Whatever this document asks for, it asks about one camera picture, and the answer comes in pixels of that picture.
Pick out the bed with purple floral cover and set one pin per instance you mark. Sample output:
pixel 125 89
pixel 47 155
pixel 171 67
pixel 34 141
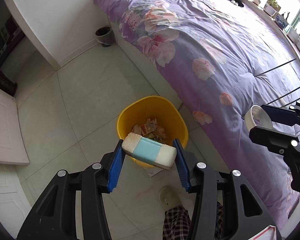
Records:
pixel 202 42

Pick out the person's plaid trouser leg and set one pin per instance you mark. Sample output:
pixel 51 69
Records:
pixel 177 222

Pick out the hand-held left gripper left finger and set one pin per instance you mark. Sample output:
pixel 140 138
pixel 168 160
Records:
pixel 116 165

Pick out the leafy plant in white pot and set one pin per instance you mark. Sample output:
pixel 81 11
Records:
pixel 271 8

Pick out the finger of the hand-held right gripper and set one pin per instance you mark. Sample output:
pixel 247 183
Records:
pixel 270 138
pixel 282 115

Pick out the white blue sponge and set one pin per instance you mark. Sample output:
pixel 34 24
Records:
pixel 147 150

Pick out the dark shelf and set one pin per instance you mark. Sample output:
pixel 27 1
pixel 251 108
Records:
pixel 2 42

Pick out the plant in blue white pot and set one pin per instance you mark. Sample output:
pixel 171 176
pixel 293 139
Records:
pixel 282 22

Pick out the black plush toy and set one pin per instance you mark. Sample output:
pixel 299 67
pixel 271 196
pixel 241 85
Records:
pixel 236 0

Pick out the yellow plastic bin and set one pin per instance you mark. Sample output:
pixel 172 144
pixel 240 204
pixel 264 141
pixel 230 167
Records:
pixel 130 115

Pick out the small dark waste can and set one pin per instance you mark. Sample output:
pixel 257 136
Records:
pixel 105 36

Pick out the low plant in white pot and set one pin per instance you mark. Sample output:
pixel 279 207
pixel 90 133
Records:
pixel 293 33

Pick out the white panel door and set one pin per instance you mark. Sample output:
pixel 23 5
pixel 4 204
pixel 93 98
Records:
pixel 2 130

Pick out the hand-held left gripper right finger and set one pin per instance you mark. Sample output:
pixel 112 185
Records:
pixel 181 165

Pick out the white paper sheet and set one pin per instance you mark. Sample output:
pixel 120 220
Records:
pixel 153 172

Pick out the white round cap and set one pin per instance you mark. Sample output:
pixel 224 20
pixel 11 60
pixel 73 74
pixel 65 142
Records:
pixel 251 120

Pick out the heap of crumpled wrappers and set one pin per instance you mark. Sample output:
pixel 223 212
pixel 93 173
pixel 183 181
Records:
pixel 150 128

